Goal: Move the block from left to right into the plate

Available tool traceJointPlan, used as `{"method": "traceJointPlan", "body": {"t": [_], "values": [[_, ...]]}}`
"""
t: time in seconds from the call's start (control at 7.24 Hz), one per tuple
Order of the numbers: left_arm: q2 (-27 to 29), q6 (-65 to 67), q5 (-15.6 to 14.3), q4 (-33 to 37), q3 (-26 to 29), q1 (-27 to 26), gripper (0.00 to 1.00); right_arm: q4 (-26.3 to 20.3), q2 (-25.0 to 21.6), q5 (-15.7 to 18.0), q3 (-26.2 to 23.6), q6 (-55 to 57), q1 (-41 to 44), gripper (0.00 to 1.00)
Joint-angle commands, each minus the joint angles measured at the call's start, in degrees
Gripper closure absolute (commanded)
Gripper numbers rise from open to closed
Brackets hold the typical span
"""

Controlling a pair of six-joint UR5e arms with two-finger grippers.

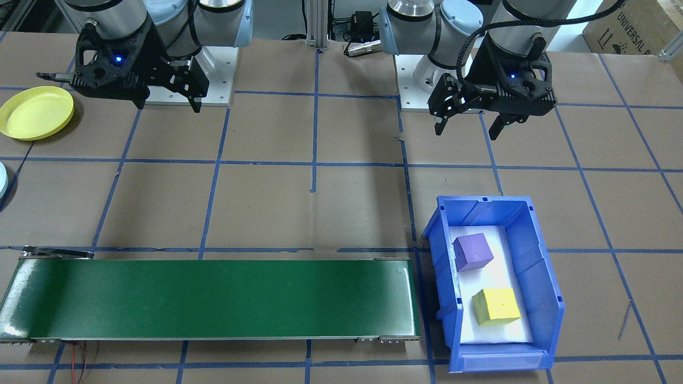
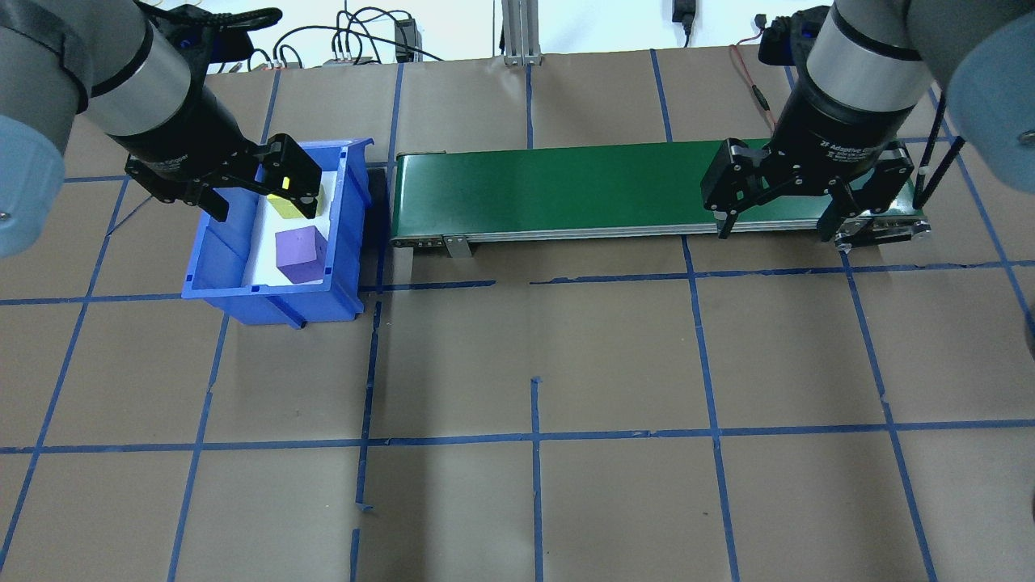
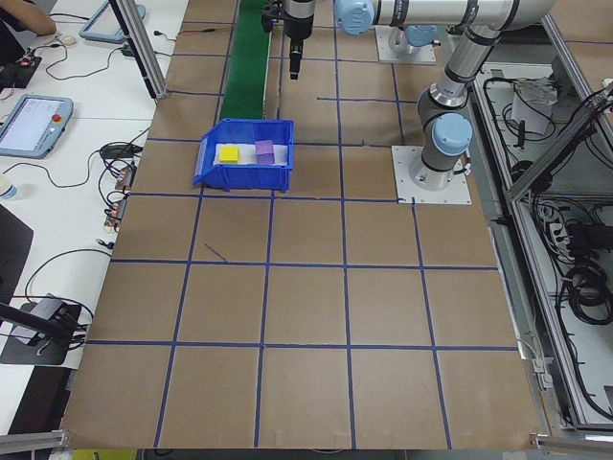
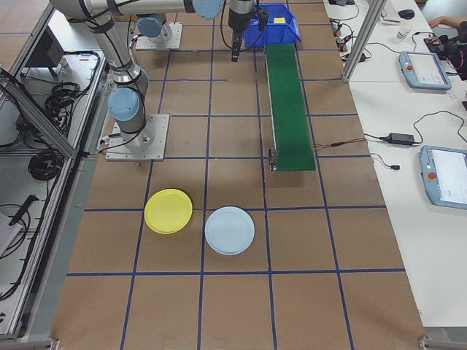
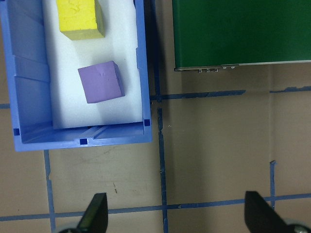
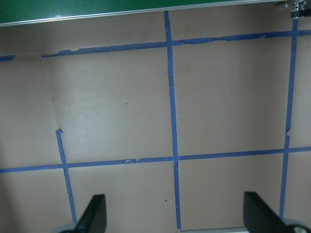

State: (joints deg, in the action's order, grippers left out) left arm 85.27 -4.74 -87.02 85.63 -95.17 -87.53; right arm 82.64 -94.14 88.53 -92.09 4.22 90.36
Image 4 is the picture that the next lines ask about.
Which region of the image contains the bystander bare forearm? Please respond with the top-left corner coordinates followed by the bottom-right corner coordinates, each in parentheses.
top-left (428, 15), bottom-right (461, 29)

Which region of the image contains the yellow plate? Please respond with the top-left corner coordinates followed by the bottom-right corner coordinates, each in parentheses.
top-left (144, 188), bottom-right (193, 235)

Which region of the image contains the light blue plate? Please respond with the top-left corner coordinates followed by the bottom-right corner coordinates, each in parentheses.
top-left (204, 206), bottom-right (255, 256)

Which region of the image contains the blue plastic storage bin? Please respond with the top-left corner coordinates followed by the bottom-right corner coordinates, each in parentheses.
top-left (243, 2), bottom-right (302, 48)

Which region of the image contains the green conveyor belt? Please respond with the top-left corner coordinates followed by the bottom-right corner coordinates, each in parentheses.
top-left (263, 42), bottom-right (317, 173)

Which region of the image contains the blue grey teach pendant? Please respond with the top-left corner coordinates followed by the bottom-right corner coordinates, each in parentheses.
top-left (418, 144), bottom-right (467, 211)
top-left (398, 50), bottom-right (452, 91)

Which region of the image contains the black electronic device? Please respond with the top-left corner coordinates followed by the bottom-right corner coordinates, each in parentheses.
top-left (425, 32), bottom-right (467, 81)

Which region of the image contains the white work table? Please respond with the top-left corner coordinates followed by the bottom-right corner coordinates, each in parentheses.
top-left (323, 0), bottom-right (467, 329)

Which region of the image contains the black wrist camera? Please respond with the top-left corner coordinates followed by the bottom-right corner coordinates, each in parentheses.
top-left (254, 7), bottom-right (271, 32)

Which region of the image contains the white square base plate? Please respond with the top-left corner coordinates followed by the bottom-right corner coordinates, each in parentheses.
top-left (135, 22), bottom-right (183, 50)
top-left (105, 114), bottom-right (171, 161)

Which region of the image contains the aluminium extrusion post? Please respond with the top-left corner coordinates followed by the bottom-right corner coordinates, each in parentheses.
top-left (341, 0), bottom-right (387, 83)

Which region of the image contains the red black conveyor wire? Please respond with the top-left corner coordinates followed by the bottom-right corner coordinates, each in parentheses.
top-left (312, 137), bottom-right (366, 150)

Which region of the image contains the black cable bundle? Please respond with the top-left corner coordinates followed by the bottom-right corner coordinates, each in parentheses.
top-left (44, 82), bottom-right (92, 123)
top-left (28, 148), bottom-right (62, 182)

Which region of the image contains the black cable with plug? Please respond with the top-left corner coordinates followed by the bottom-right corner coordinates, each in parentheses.
top-left (371, 152), bottom-right (401, 171)

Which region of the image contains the V-shaped metal bar frame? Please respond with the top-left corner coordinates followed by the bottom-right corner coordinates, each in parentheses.
top-left (0, 0), bottom-right (112, 342)

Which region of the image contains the black handle tool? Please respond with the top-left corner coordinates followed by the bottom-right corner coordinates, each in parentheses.
top-left (7, 195), bottom-right (40, 226)

